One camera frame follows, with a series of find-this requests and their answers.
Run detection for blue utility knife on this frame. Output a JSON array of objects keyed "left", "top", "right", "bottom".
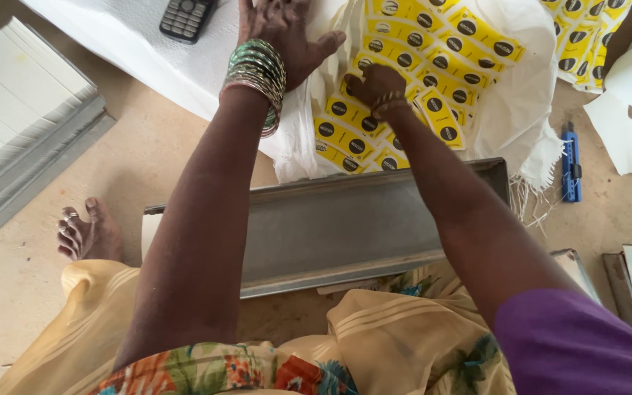
[{"left": 560, "top": 121, "right": 583, "bottom": 204}]

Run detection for person's left hand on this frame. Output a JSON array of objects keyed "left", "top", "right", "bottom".
[{"left": 237, "top": 0, "right": 347, "bottom": 92}]

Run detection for person's purple sleeve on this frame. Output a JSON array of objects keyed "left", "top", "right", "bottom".
[{"left": 494, "top": 289, "right": 632, "bottom": 395}]

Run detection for person's bare foot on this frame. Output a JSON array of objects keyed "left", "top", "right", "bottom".
[{"left": 56, "top": 197, "right": 125, "bottom": 263}]

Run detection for heap of yellow label sheets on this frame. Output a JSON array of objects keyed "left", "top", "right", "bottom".
[{"left": 541, "top": 0, "right": 632, "bottom": 93}]

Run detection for stack of white boards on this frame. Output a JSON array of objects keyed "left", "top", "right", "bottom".
[{"left": 0, "top": 16, "right": 117, "bottom": 260}]

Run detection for long grey metal tray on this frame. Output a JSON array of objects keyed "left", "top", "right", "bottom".
[{"left": 143, "top": 157, "right": 512, "bottom": 300}]

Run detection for black keypad mobile phone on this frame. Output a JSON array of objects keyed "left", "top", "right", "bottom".
[{"left": 159, "top": 0, "right": 219, "bottom": 45}]

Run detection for yellow label bundle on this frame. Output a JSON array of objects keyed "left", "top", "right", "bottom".
[{"left": 413, "top": 86, "right": 466, "bottom": 151}]

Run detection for green and pink wrist bangles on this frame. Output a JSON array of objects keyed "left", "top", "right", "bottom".
[{"left": 219, "top": 38, "right": 288, "bottom": 138}]

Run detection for white paper under tray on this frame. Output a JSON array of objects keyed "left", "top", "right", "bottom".
[{"left": 140, "top": 212, "right": 164, "bottom": 261}]

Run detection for pile of yellow label sheets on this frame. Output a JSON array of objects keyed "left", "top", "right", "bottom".
[{"left": 313, "top": 0, "right": 527, "bottom": 174}]

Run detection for person's yellow floral garment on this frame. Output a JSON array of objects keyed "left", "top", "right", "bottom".
[{"left": 0, "top": 258, "right": 517, "bottom": 395}]

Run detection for gold wrist bangles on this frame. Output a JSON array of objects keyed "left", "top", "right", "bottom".
[{"left": 370, "top": 90, "right": 410, "bottom": 122}]

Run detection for torn white paper sheet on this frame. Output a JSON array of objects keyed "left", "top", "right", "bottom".
[{"left": 583, "top": 90, "right": 632, "bottom": 177}]

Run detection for person's right hand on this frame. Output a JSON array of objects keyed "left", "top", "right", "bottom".
[{"left": 343, "top": 64, "right": 408, "bottom": 110}]

